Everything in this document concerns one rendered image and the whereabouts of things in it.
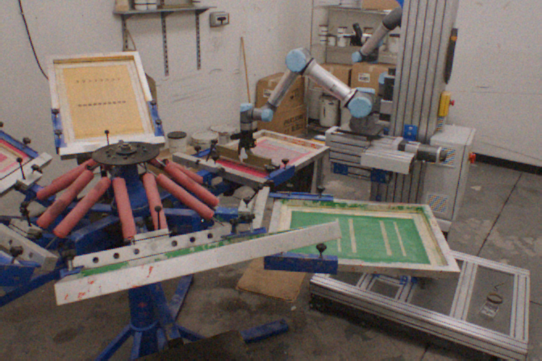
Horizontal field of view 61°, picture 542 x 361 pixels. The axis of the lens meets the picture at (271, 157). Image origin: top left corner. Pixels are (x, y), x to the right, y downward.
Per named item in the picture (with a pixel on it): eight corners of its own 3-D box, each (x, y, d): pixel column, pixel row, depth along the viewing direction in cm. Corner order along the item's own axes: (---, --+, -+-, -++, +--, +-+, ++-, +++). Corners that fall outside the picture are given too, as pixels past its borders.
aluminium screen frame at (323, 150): (263, 134, 350) (263, 129, 349) (331, 151, 319) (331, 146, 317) (188, 165, 290) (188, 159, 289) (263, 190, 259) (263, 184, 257)
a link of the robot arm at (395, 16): (400, 16, 280) (355, 68, 318) (411, 16, 286) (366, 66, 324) (390, 2, 283) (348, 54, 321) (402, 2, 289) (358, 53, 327)
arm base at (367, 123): (377, 125, 273) (379, 109, 269) (370, 132, 260) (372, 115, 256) (353, 121, 279) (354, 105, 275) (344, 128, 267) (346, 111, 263)
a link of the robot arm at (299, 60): (378, 100, 255) (298, 42, 258) (375, 106, 242) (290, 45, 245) (364, 116, 261) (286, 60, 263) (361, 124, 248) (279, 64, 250)
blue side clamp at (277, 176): (287, 173, 285) (288, 163, 282) (294, 175, 282) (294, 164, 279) (258, 189, 262) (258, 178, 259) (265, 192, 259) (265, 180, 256)
